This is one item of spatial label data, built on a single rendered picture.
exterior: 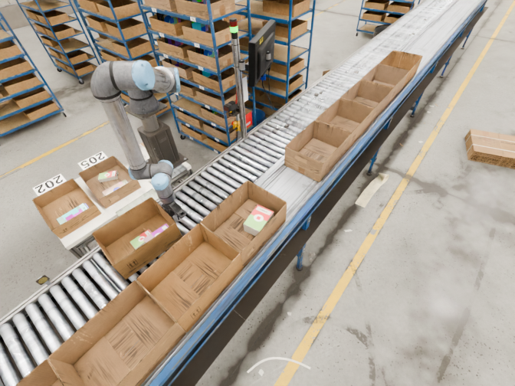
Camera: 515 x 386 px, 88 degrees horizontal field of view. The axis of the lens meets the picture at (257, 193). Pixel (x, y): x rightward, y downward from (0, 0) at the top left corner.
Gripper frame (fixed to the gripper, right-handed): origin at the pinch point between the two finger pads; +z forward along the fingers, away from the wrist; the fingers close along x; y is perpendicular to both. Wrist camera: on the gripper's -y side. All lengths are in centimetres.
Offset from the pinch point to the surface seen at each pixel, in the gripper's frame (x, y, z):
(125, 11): -130, 222, -59
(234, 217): -19.4, -32.3, -8.1
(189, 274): 21.9, -37.9, -8.0
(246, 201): -33.0, -30.0, -8.6
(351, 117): -154, -42, -11
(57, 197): 40, 91, 4
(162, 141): -34, 51, -20
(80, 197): 29, 79, 4
